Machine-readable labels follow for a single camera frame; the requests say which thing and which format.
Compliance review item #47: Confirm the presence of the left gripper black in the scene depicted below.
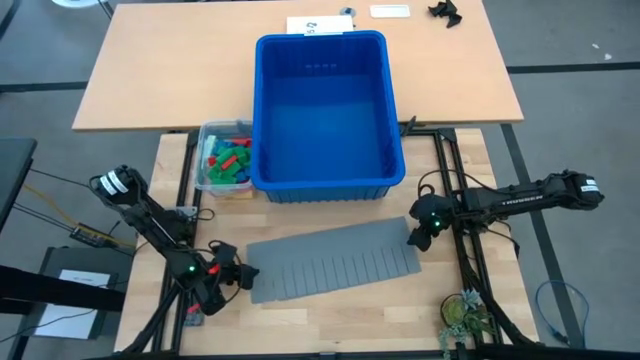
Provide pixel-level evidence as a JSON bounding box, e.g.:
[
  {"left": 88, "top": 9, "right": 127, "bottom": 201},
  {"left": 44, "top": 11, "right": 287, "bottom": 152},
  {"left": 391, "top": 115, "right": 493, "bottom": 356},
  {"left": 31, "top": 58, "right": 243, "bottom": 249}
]
[{"left": 202, "top": 260, "right": 261, "bottom": 297}]

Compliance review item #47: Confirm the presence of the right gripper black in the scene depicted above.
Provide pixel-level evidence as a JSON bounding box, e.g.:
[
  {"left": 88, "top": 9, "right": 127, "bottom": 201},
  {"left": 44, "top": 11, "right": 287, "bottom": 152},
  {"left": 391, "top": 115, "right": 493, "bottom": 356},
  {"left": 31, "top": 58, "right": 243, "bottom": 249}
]
[{"left": 407, "top": 193, "right": 455, "bottom": 253}]

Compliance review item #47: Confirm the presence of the grey slotted divider panel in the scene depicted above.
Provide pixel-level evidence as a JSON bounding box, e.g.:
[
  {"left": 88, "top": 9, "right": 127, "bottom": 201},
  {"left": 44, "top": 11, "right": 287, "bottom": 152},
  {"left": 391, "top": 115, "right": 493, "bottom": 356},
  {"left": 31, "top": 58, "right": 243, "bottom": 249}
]
[{"left": 246, "top": 215, "right": 423, "bottom": 305}]

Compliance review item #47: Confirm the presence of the clear plastic container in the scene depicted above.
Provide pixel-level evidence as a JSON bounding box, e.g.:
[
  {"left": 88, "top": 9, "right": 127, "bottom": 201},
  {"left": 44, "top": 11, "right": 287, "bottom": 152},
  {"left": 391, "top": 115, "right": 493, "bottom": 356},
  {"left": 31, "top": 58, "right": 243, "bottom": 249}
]
[{"left": 193, "top": 118, "right": 255, "bottom": 198}]

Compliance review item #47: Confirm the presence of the artificial potted plant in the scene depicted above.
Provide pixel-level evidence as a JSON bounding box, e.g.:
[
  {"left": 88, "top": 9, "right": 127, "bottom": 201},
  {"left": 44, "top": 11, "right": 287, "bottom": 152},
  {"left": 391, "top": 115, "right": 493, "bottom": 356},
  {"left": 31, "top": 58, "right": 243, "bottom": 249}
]
[{"left": 438, "top": 288, "right": 497, "bottom": 360}]

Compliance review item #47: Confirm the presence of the green block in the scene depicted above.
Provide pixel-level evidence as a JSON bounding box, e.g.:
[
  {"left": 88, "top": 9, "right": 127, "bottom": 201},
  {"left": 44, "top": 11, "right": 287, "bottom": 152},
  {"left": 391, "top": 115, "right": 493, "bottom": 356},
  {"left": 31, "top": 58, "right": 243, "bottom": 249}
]
[
  {"left": 219, "top": 146, "right": 252, "bottom": 165},
  {"left": 207, "top": 162, "right": 237, "bottom": 184}
]

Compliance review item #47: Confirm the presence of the blue plastic bin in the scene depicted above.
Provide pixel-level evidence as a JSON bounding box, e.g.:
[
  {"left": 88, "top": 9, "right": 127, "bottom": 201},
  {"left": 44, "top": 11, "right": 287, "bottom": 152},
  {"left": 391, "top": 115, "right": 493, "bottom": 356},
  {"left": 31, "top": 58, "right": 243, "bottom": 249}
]
[{"left": 249, "top": 29, "right": 407, "bottom": 204}]

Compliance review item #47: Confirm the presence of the white paper note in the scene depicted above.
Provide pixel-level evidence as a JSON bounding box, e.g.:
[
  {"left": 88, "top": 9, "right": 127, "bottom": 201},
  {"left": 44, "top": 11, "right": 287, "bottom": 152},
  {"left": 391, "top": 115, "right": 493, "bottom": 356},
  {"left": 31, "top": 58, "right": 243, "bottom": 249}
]
[{"left": 58, "top": 268, "right": 112, "bottom": 290}]

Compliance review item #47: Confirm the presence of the black beam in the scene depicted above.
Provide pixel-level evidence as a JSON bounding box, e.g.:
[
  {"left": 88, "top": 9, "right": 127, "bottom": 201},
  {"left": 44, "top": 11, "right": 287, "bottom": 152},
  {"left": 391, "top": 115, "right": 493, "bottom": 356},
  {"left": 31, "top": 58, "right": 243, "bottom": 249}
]
[{"left": 0, "top": 264, "right": 126, "bottom": 314}]

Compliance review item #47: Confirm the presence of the black equipment case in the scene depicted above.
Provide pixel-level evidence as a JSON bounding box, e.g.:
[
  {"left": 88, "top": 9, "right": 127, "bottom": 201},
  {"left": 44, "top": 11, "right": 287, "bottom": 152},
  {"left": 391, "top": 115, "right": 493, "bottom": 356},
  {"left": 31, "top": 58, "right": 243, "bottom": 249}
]
[{"left": 34, "top": 246, "right": 134, "bottom": 341}]

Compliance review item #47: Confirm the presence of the light wooden desk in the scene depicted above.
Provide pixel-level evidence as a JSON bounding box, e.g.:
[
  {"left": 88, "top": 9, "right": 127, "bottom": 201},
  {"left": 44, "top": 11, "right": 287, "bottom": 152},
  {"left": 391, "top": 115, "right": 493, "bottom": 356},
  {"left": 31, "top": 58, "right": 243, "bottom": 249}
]
[{"left": 72, "top": 0, "right": 525, "bottom": 132}]

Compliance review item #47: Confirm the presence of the white paper sheet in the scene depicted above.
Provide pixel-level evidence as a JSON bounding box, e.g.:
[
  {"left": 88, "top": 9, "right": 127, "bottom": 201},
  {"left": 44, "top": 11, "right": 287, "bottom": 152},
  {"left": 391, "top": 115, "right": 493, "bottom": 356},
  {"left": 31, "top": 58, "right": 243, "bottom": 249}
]
[{"left": 287, "top": 14, "right": 355, "bottom": 36}]

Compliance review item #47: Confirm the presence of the black side desk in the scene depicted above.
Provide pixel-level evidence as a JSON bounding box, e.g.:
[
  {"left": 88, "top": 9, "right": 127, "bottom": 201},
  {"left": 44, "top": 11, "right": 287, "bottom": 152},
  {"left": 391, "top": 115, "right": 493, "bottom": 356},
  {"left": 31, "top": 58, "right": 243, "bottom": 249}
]
[{"left": 0, "top": 138, "right": 39, "bottom": 234}]

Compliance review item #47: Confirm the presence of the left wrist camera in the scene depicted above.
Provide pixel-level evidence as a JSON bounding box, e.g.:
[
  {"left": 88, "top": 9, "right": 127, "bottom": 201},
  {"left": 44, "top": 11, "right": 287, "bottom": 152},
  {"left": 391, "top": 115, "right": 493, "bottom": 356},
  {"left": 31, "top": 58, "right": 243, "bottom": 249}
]
[{"left": 212, "top": 241, "right": 239, "bottom": 265}]

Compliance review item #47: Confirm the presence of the blue cable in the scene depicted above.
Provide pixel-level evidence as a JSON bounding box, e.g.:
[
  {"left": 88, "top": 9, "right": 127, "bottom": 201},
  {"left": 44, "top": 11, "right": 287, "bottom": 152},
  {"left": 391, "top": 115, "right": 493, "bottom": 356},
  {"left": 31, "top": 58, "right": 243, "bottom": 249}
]
[{"left": 534, "top": 279, "right": 591, "bottom": 347}]

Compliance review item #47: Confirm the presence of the yellow cable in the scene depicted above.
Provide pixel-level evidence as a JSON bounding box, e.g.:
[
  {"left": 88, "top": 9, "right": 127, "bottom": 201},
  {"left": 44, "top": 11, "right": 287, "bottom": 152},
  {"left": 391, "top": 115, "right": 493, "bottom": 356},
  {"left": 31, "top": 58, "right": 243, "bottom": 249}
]
[{"left": 22, "top": 183, "right": 136, "bottom": 250}]

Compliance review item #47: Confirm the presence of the black plastic bracket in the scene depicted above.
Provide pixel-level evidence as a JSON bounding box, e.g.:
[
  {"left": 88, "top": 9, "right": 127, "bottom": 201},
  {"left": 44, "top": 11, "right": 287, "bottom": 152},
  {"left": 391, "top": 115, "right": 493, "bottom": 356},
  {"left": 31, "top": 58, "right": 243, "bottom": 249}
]
[{"left": 427, "top": 0, "right": 464, "bottom": 29}]

